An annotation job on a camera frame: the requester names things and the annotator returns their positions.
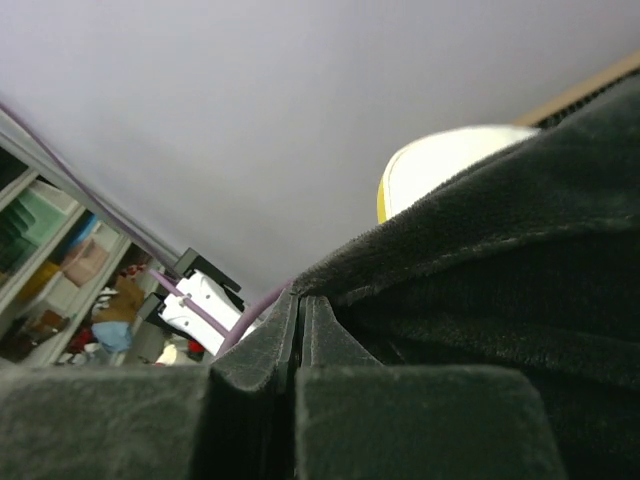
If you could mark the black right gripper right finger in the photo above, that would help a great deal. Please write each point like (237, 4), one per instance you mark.
(358, 419)

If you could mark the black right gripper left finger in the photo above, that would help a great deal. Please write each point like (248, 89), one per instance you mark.
(230, 419)

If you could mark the black yellow flower pillowcase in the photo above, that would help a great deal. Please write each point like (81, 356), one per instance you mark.
(527, 259)

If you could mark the white pillow yellow edge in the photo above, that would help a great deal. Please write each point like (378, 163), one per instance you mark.
(422, 165)

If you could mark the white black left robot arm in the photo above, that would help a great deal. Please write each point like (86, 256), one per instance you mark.
(201, 305)

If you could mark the cluttered storage shelf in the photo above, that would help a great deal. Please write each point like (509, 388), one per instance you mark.
(57, 257)

